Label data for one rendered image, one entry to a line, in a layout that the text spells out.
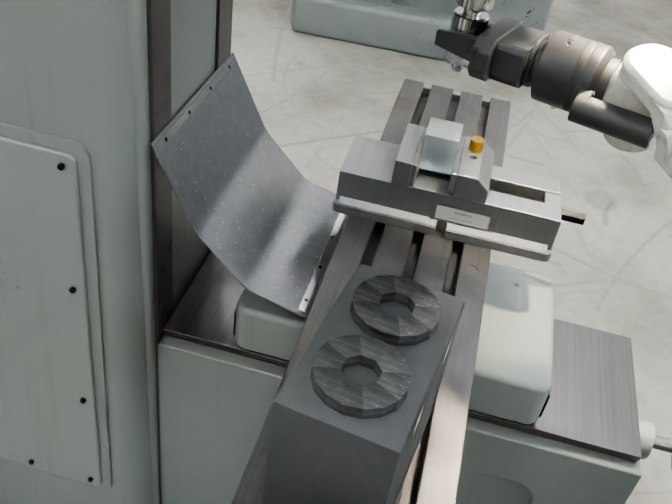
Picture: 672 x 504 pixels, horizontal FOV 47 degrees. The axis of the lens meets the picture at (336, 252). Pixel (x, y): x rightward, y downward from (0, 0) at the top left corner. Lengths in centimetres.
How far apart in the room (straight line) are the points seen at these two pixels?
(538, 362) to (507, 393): 7
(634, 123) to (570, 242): 204
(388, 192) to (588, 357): 47
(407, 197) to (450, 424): 40
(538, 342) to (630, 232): 192
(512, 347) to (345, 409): 59
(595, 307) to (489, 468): 146
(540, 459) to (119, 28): 87
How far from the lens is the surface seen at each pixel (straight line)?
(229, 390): 132
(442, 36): 103
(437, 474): 90
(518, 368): 121
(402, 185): 119
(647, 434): 144
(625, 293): 282
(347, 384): 69
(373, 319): 75
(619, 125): 95
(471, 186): 118
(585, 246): 297
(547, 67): 97
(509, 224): 121
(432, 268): 115
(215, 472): 151
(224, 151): 122
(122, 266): 116
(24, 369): 139
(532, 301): 133
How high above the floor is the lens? 162
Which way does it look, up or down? 38 degrees down
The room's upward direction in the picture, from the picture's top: 9 degrees clockwise
